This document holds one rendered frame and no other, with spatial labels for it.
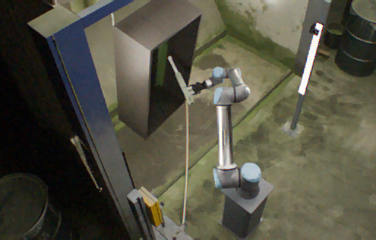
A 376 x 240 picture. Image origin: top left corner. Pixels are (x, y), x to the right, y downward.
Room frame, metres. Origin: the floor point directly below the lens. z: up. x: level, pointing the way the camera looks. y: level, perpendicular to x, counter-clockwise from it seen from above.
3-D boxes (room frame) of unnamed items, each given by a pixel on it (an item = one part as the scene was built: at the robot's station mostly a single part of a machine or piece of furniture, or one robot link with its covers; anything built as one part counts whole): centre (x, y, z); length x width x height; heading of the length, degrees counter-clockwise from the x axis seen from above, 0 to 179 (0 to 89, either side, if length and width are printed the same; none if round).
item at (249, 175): (1.33, -0.43, 0.83); 0.17 x 0.15 x 0.18; 89
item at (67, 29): (1.29, 0.55, 1.14); 0.18 x 0.18 x 2.29; 44
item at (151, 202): (0.83, 0.23, 1.42); 0.12 x 0.06 x 0.26; 44
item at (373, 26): (3.42, -2.31, 0.44); 0.59 x 0.58 x 0.89; 148
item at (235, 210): (1.33, -0.44, 0.32); 0.31 x 0.31 x 0.64; 44
